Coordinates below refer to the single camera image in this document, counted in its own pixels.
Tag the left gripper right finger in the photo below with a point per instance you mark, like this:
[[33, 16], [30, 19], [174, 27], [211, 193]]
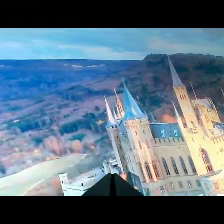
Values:
[[124, 187]]

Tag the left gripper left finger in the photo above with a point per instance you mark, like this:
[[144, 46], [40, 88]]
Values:
[[101, 187]]

